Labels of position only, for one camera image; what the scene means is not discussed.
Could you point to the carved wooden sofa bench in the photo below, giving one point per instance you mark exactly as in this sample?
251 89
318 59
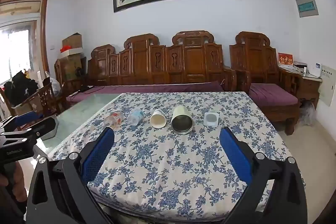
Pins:
160 64

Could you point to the black clothes pile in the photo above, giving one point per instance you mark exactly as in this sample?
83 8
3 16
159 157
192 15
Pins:
19 88

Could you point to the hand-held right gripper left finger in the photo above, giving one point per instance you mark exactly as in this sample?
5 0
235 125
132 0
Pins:
97 157

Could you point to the clear plastic bag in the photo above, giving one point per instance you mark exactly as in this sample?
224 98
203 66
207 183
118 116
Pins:
53 86

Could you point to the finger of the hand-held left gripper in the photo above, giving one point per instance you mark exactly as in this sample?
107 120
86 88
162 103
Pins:
27 118

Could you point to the cream metal cup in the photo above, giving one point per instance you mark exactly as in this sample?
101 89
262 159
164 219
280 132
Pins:
182 121

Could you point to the white device on side table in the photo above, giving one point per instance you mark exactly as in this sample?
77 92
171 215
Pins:
300 66

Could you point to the white plastic bag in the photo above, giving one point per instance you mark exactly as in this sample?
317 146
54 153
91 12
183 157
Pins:
306 112

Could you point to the large printed cardboard box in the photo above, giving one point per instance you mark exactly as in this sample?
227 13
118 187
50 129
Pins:
69 66

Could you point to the person's left forearm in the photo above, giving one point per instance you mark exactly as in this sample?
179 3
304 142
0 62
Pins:
18 176

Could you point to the clear plastic bottle, blue label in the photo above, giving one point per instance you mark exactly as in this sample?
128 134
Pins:
136 117

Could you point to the blue floral tablecloth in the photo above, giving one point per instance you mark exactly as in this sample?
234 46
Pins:
170 161

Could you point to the wooden door frame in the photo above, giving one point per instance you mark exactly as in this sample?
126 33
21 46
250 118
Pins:
31 27

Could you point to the purple armchair cushion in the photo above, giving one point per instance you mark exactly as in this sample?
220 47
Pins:
271 94

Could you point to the grey wall fuse box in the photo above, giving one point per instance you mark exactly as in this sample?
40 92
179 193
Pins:
307 6

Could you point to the red desk calendar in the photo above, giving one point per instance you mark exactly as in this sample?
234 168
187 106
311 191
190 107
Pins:
285 60

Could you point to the wooden side table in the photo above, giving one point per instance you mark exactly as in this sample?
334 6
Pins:
309 87

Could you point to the white square cup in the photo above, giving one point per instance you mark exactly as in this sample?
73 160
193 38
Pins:
211 119

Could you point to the clear plastic bottle, orange label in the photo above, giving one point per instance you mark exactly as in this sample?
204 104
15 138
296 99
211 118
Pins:
114 119

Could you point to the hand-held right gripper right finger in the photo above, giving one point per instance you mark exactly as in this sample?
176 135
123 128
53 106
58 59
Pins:
235 157

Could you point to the small carved wooden chair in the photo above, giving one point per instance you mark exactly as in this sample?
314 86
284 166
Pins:
43 100

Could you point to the white paper cup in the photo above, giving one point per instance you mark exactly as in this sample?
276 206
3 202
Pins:
158 119

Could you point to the brown cardboard box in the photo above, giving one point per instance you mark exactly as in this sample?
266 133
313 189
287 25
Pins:
72 41

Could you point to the white wall panel box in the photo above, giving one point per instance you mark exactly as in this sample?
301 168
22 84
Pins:
325 87

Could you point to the carved wooden armchair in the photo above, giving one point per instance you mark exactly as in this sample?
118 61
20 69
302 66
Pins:
262 74

